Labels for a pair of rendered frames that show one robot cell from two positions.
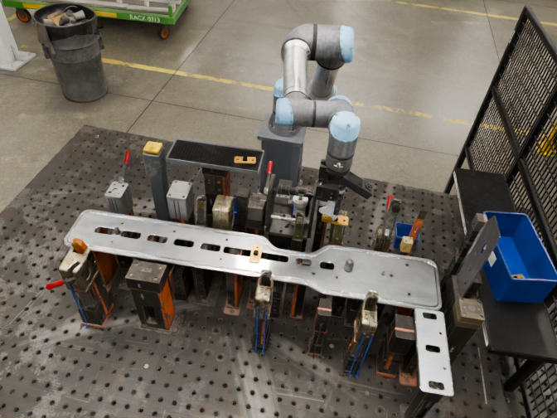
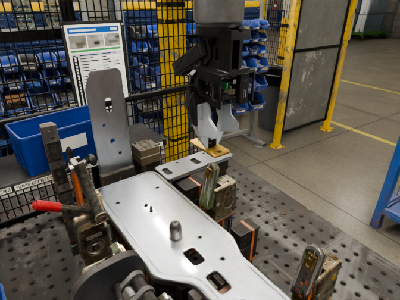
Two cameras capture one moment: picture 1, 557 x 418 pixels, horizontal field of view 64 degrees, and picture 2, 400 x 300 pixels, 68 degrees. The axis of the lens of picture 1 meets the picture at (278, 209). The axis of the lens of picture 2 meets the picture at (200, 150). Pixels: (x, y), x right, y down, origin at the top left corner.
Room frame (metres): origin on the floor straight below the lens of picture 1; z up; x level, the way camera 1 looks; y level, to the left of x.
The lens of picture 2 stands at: (1.33, 0.18, 1.53)
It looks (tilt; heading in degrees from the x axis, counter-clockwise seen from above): 27 degrees down; 228
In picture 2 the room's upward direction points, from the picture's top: straight up
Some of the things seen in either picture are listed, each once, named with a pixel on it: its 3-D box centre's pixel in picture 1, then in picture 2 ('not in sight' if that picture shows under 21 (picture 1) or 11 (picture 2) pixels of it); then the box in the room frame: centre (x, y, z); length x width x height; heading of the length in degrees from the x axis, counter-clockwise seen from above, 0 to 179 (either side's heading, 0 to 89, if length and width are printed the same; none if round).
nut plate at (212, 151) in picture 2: (335, 218); (209, 144); (0.98, -0.18, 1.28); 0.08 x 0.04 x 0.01; 83
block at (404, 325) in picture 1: (394, 346); (191, 215); (0.80, -0.45, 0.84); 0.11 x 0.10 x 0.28; 174
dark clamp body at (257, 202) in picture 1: (256, 233); not in sight; (1.24, 0.08, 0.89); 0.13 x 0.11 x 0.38; 174
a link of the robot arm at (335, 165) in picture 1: (339, 159); (220, 9); (0.98, -0.16, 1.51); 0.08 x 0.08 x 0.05
